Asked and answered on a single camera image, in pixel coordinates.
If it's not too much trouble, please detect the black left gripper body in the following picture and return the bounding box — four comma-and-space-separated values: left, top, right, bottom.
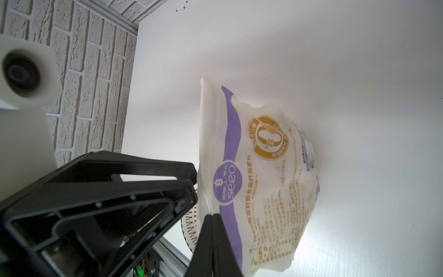
1, 151, 197, 277

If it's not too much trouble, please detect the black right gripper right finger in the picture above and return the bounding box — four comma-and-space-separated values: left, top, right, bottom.
212, 214, 243, 277

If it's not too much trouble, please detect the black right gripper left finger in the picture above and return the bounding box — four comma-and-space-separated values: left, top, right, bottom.
184, 215, 213, 277

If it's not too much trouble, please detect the patterned white breakfast bowl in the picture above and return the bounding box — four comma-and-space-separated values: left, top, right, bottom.
181, 205, 198, 253

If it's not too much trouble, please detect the white purple oats bag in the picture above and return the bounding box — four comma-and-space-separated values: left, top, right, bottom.
196, 78, 320, 277

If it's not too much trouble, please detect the front aluminium rail frame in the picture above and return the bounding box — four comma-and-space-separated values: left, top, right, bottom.
153, 237, 190, 277

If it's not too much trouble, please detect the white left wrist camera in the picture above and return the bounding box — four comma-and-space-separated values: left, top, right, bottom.
1, 35, 62, 200

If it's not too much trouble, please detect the left corner aluminium post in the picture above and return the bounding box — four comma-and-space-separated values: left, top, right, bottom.
74, 0, 138, 37

